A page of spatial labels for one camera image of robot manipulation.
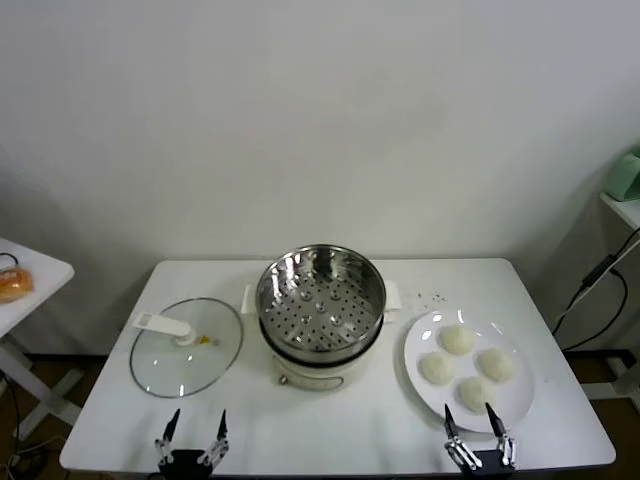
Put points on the stainless steel steamer basket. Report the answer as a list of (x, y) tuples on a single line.
[(280, 280)]

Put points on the white round plate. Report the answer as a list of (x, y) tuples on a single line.
[(517, 395)]

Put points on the golden bread bun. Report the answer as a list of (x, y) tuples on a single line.
[(15, 285)]

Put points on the white folding side table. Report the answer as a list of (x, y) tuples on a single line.
[(40, 280)]

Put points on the white steamed baozi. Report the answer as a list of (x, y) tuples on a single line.
[(456, 341), (474, 392), (436, 369), (496, 363)]

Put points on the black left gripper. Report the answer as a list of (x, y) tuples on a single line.
[(186, 459)]

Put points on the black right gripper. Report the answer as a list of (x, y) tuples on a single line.
[(492, 461)]

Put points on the white electric cooker pot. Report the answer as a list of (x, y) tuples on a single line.
[(310, 375)]

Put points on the pale green object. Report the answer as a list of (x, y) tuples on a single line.
[(625, 177)]

